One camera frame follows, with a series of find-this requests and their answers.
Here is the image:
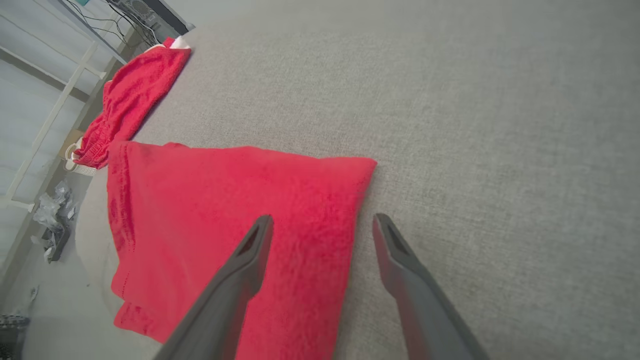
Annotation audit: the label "white plastic basket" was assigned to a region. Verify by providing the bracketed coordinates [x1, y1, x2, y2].
[64, 142, 98, 177]

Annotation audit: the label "clear plastic bag pile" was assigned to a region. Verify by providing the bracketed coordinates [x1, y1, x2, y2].
[31, 179, 77, 236]

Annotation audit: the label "red Bulls basketball jersey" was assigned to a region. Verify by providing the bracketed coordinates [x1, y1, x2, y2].
[106, 141, 378, 360]

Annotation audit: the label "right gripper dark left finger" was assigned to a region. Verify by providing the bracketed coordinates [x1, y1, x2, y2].
[152, 214, 275, 360]

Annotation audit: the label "grey fabric sofa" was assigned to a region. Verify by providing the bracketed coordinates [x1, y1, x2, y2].
[75, 0, 640, 360]

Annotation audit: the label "red shorts with white band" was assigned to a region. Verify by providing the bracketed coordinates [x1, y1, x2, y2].
[72, 36, 193, 170]

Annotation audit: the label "brown cardboard box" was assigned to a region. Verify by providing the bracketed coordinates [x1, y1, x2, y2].
[60, 129, 87, 161]

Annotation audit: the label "black bin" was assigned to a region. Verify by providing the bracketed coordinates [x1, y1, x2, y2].
[0, 314, 28, 360]

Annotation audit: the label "white metal rack frame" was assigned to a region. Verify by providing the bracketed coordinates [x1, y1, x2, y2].
[0, 0, 131, 213]

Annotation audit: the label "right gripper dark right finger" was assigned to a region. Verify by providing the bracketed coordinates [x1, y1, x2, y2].
[372, 213, 492, 360]

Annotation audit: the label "dark computer case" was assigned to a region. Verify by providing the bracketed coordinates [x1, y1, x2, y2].
[107, 0, 196, 36]

